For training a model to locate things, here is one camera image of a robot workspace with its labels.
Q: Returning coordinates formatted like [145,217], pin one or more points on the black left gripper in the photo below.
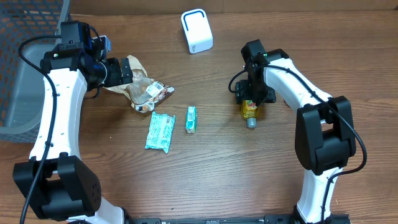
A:
[114,78]

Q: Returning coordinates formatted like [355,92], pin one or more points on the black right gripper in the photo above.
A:
[245,94]

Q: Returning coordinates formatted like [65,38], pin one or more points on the yellow Vim dish soap bottle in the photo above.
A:
[249,112]

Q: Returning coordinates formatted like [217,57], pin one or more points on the cream brown bread bag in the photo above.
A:
[144,93]

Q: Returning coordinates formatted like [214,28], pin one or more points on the small teal white box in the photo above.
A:
[191,120]

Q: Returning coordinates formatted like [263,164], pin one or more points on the light teal snack packet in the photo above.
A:
[160,132]

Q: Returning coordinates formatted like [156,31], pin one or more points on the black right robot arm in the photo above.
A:
[324,140]

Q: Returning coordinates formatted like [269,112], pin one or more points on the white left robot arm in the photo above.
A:
[55,182]

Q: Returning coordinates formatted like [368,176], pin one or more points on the white barcode scanner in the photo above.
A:
[197,30]

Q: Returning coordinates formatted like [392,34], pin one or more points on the dark grey plastic basket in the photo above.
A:
[22,87]

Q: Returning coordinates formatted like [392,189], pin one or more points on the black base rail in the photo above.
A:
[217,221]

